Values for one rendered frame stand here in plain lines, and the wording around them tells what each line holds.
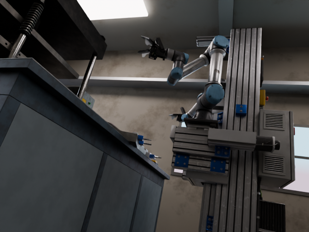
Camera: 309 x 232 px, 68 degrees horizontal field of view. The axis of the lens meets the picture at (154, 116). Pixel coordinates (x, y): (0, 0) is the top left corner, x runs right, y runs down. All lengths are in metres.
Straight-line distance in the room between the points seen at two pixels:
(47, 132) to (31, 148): 0.09
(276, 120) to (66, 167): 1.35
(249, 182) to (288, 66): 3.18
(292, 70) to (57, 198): 4.11
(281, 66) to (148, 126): 2.50
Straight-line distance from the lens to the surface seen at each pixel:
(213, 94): 1.53
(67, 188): 1.13
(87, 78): 2.45
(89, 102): 2.68
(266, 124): 1.75
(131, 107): 4.40
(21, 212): 0.98
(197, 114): 1.62
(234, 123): 1.80
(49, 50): 2.23
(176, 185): 3.73
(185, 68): 1.74
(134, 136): 1.47
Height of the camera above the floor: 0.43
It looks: 22 degrees up
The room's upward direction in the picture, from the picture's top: 12 degrees clockwise
